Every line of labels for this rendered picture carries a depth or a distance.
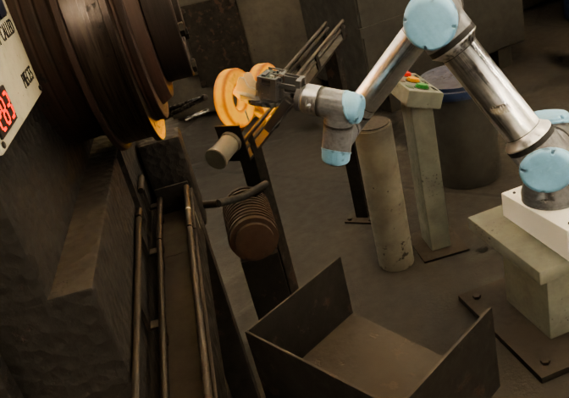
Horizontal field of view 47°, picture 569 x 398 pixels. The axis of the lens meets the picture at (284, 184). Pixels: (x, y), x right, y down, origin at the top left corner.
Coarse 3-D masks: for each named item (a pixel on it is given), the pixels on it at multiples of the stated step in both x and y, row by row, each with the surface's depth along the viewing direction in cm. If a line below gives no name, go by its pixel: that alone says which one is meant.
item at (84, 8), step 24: (72, 0) 91; (96, 0) 92; (72, 24) 92; (96, 24) 93; (96, 48) 94; (120, 48) 94; (96, 72) 96; (120, 72) 96; (96, 96) 98; (120, 96) 99; (120, 120) 103; (144, 120) 103
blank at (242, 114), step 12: (228, 72) 168; (240, 72) 172; (216, 84) 166; (228, 84) 167; (216, 96) 166; (228, 96) 167; (216, 108) 167; (228, 108) 166; (240, 108) 174; (252, 108) 177; (228, 120) 168; (240, 120) 172
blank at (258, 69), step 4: (256, 64) 183; (260, 64) 182; (264, 64) 182; (268, 64) 184; (272, 64) 186; (252, 68) 181; (256, 68) 181; (260, 68) 180; (264, 68) 182; (252, 72) 180; (256, 72) 179; (260, 72) 180; (256, 76) 179; (256, 80) 178; (256, 108) 181; (260, 108) 180; (264, 108) 182; (256, 112) 182; (260, 112) 181; (260, 116) 184
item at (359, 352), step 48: (336, 288) 102; (288, 336) 96; (336, 336) 102; (384, 336) 101; (480, 336) 83; (288, 384) 88; (336, 384) 79; (384, 384) 92; (432, 384) 76; (480, 384) 85
